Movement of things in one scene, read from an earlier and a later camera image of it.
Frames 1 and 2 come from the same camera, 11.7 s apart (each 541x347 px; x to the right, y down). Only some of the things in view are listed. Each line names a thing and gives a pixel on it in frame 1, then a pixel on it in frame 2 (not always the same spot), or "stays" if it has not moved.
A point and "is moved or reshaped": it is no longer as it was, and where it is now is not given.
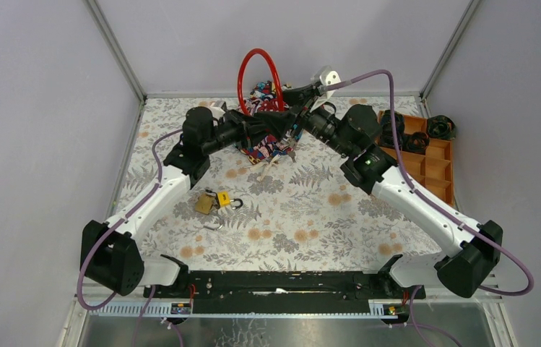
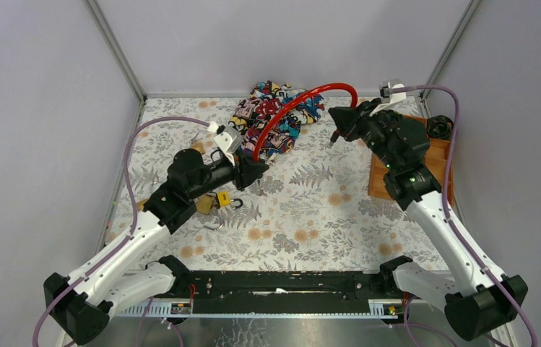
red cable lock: (241, 72) is moved or reshaped
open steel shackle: (219, 228) stays
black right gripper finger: (297, 97) to (345, 116)
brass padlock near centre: (204, 202) stays
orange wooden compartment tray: (435, 170) stays
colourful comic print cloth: (266, 97) stays
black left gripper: (249, 126) to (241, 170)
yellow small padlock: (224, 200) stays
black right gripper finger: (284, 121) to (347, 126)
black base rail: (282, 292) stays
